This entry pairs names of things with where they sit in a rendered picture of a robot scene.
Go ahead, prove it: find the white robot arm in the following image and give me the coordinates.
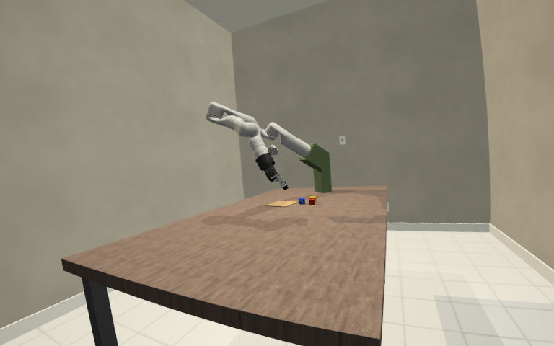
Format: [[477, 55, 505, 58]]
[[206, 102, 311, 157]]

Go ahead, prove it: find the tan flat mat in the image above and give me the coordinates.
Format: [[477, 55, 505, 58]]
[[266, 201, 298, 207]]

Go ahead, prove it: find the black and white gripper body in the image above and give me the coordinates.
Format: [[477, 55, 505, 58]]
[[252, 145, 278, 182]]

